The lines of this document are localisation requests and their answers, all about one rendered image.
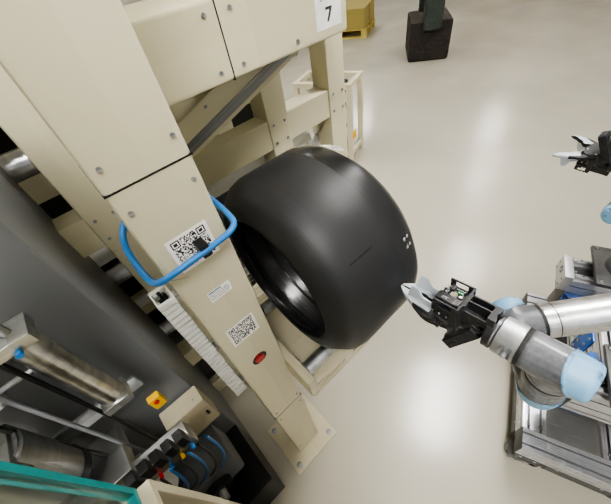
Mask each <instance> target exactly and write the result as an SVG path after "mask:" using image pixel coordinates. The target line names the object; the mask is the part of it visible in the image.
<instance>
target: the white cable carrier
mask: <svg viewBox="0 0 611 504"><path fill-rule="evenodd" d="M148 296H149V297H150V298H151V300H152V301H153V303H154V304H155V306H156V307H157V309H158V310H159V311H160V312H161V313H162V314H163V315H164V316H165V317H166V319H168V320H169V322H170V323H171V324H172V325H173V326H174V327H175V329H177V331H178V332H180V334H181V335H182V336H183V337H184V338H185V339H186V340H187V342H188V343H189V344H190V345H191V346H192V347H193V348H194V349H195V350H196V351H197V352H198V353H199V355H200V356H201V357H202V358H203V359H204V360H205V361H206V362H207V363H208V364H209V365H210V367H211V368H212V369H213V370H214V371H215V372H216V373H217V374H218V375H219V376H220V377H221V379H222V380H223V381H224V382H225V383H226V384H227V385H228V386H229V387H230V388H231V390H232V391H234V393H235V394H236V395H237V396H239V395H240V394H241V393H243V392H244V391H245V390H246V389H247V387H246V385H245V384H244V382H245V380H244V378H243V377H242V376H241V375H240V376H238V375H237V374H236V372H235V371H234V370H233V369H232V368H231V366H230V365H229V364H228V362H227V361H226V360H225V359H224V357H223V356H222V355H221V354H220V352H219V351H218V349H220V347H219V346H218V345H217V343H216V342H215V341H214V342H211V341H210V340H209V339H208V337H207V336H206V335H205V334H204V332H203V331H202V330H201V329H200V327H199V326H198V325H197V324H196V322H195V321H194V320H193V319H192V317H191V316H190V315H189V314H188V312H187V311H186V310H185V308H184V307H183V306H182V305H181V304H180V302H179V301H178V299H180V298H181V297H180V296H179V294H178V293H177V292H176V291H175V289H174V288H173V289H172V290H169V288H168V287H167V286H166V285H165V284H164V285H162V286H159V287H157V288H156V289H154V290H153V291H151V292H150V293H148Z"/></svg>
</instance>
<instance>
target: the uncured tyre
mask: <svg viewBox="0 0 611 504"><path fill-rule="evenodd" d="M225 207H226V208H227V209H228V210H229V211H230V212H231V213H232V214H233V215H234V216H235V218H236V220H237V228H236V230H235V231H234V233H233V234H232V235H231V236H230V239H231V242H232V244H233V246H234V248H235V250H236V251H237V253H238V255H239V257H240V258H241V260H242V262H243V263H244V265H245V267H246V268H247V270H248V271H249V273H250V274H251V276H252V277H253V278H254V280H255V281H256V283H257V284H258V285H259V287H260V288H261V289H262V291H263V292H264V293H265V294H266V296H267V297H268V298H269V299H270V300H271V302H272V303H273V304H274V305H275V306H276V307H277V308H278V310H279V311H280V312H281V313H282V314H283V315H284V316H285V317H286V318H287V319H288V320H289V321H290V322H291V323H292V324H293V325H294V326H295V327H297V328H298V329H299V330H300V331H301V332H302V333H304V334H305V335H306V336H307V337H309V338H310V339H311V340H313V341H314V342H316V343H318V344H319V345H321V346H323V347H326V348H329V349H355V348H357V347H359V346H360V345H362V344H364V343H366V342H367V341H368V340H369V339H370V338H371V337H372V336H373V335H374V334H375V333H376V332H377V331H378V330H379V329H380V328H381V327H382V326H383V325H384V324H385V323H386V322H387V321H388V320H389V319H390V317H391V316H392V315H393V313H394V311H395V310H396V309H397V308H398V307H399V306H400V305H401V306H402V305H403V304H404V303H405V302H406V301H407V299H406V297H405V295H404V294H403V291H402V289H401V285H403V283H413V284H415V283H416V280H417V274H418V261H417V254H416V250H415V246H414V242H413V238H412V234H411V231H410V228H409V226H408V223H407V221H406V219H405V217H404V215H403V213H402V211H401V209H400V208H399V206H398V204H397V203H396V201H395V200H394V198H393V197H392V196H391V194H390V193H389V192H388V191H387V189H386V188H385V187H384V186H383V185H382V184H381V183H380V182H379V181H378V180H377V179H376V178H375V177H374V176H373V175H372V174H371V173H370V172H369V171H367V170H366V169H365V168H364V167H362V166H361V165H359V164H358V163H356V162H355V161H353V160H351V159H349V158H347V157H345V156H344V155H342V154H340V153H338V152H335V151H333V150H331V149H328V148H325V147H321V146H314V145H306V146H301V147H296V148H292V149H289V150H287V151H285V152H283V153H282V154H280V155H278V156H276V157H275V158H273V159H271V160H270V161H268V162H266V163H265V164H263V165H261V166H259V167H258V168H256V169H254V170H253V171H251V172H249V173H248V174H246V175H244V176H242V177H241V178H239V179H238V180H237V181H236V182H235V183H234V184H233V185H232V187H231V188H230V189H229V190H228V193H227V197H226V201H225ZM406 231H407V232H408V234H409V236H410V239H411V242H412V246H411V247H410V249H409V250H408V251H406V248H405V245H404V243H403V241H402V238H401V237H402V236H403V235H404V234H405V233H406ZM371 246H372V248H371V249H370V250H369V251H368V252H366V253H365V254H364V255H363V256H362V257H361V258H360V259H358V260H357V261H356V262H355V263H354V264H353V265H351V266H350V264H351V263H352V262H353V261H354V260H356V259H357V258H358V257H359V256H360V255H361V254H363V253H364V252H365V251H366V250H367V249H368V248H369V247H371ZM401 306H400V307H401Z"/></svg>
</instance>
